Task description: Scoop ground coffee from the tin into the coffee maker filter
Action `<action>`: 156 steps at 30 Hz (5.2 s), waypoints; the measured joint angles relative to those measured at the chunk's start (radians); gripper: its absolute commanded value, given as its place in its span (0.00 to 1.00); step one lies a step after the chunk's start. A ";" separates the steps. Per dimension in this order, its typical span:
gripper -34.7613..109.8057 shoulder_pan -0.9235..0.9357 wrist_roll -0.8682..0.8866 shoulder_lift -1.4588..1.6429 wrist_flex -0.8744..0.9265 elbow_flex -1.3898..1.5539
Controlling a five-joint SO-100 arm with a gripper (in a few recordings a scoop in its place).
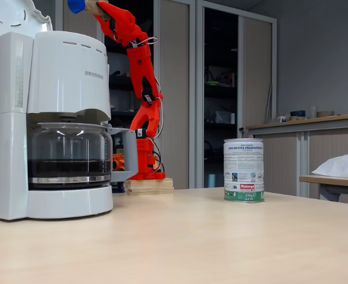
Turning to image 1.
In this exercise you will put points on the wooden base block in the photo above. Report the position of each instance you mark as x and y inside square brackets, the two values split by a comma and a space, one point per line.
[150, 186]

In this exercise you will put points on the small white jar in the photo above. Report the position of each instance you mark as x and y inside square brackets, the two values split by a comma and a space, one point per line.
[282, 118]

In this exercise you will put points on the white drip coffee maker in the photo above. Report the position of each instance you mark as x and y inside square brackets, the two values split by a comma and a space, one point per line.
[67, 83]

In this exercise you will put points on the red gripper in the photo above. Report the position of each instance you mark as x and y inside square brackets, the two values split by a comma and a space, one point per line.
[106, 11]

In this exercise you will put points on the white coffee tin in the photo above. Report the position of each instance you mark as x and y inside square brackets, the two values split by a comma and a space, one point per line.
[244, 165]

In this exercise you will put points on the beige open storage cabinet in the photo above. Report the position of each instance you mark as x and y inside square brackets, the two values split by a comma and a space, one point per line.
[257, 74]
[174, 29]

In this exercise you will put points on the white plastic bag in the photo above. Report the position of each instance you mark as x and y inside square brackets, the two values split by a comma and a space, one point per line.
[345, 165]

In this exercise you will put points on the light blue cup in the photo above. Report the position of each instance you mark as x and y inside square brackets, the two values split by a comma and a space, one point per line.
[211, 180]

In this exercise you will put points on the beige tape roll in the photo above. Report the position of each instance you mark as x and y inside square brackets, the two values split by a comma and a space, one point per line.
[325, 114]

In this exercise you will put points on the wooden desk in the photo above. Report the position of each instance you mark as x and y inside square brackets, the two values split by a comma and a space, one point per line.
[331, 180]

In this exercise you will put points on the blue tape roll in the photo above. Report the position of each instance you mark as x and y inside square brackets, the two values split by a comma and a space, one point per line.
[297, 113]

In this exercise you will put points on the white plastic coffee maker lid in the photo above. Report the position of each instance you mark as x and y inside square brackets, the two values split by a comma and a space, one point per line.
[8, 17]

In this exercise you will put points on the low sideboard wooden top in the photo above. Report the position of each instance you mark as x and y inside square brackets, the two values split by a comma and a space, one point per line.
[280, 159]

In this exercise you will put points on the orange clamp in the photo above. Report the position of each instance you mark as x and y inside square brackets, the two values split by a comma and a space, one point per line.
[118, 162]

